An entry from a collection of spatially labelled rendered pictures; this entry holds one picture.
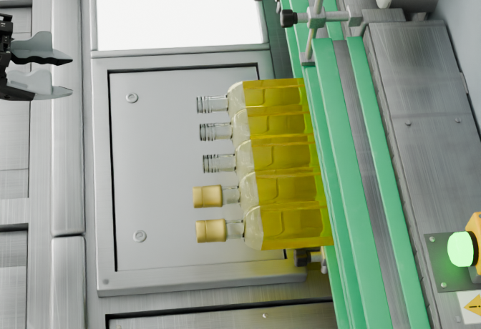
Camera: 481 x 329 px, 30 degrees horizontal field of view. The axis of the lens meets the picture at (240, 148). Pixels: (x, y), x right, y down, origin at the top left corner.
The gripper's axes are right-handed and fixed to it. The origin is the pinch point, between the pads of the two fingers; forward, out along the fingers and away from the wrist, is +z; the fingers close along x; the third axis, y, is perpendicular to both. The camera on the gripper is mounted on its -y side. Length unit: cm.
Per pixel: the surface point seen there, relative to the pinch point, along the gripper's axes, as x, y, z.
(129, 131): 10.1, -24.0, 18.0
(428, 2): 13, 18, 55
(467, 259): -35, 20, 46
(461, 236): -32, 21, 46
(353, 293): -32, 3, 40
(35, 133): 12.3, -31.9, 3.1
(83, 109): 16.0, -27.7, 10.8
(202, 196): -12.3, -7.4, 23.4
